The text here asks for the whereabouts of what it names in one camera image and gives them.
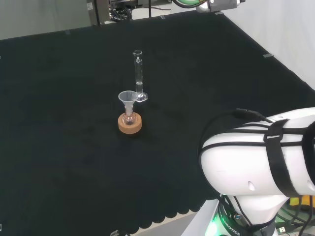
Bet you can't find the clear glass graduated cylinder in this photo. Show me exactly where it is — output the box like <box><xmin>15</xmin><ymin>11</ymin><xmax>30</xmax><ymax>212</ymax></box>
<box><xmin>132</xmin><ymin>50</ymin><xmax>149</xmax><ymax>103</ymax></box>

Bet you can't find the small round-bottom glass flask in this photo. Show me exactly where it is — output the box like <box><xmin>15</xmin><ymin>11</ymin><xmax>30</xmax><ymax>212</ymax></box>
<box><xmin>123</xmin><ymin>110</ymin><xmax>136</xmax><ymax>126</ymax></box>

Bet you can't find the clear plastic funnel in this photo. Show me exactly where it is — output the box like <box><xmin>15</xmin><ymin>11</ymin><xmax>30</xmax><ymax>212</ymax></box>
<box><xmin>118</xmin><ymin>90</ymin><xmax>137</xmax><ymax>116</ymax></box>

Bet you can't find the black bench cloth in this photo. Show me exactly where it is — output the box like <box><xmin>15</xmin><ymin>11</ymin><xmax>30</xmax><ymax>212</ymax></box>
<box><xmin>0</xmin><ymin>11</ymin><xmax>315</xmax><ymax>234</ymax></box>

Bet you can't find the white mounting plate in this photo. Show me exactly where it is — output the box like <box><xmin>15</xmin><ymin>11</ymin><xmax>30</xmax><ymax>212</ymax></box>
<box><xmin>181</xmin><ymin>198</ymin><xmax>222</xmax><ymax>236</ymax></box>

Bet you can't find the brown cork ring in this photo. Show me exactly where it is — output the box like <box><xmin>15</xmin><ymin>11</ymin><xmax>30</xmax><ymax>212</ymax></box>
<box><xmin>118</xmin><ymin>112</ymin><xmax>143</xmax><ymax>135</ymax></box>

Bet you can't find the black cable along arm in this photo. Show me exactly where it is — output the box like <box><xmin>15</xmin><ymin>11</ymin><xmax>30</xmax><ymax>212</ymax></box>
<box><xmin>201</xmin><ymin>108</ymin><xmax>274</xmax><ymax>154</ymax></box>

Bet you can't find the black cable bundle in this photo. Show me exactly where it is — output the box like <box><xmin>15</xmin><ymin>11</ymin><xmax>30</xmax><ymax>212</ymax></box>
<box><xmin>109</xmin><ymin>4</ymin><xmax>134</xmax><ymax>22</ymax></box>

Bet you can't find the black arm strap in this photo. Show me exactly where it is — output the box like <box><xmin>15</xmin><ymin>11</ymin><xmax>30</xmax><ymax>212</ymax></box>
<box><xmin>263</xmin><ymin>118</ymin><xmax>304</xmax><ymax>198</ymax></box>

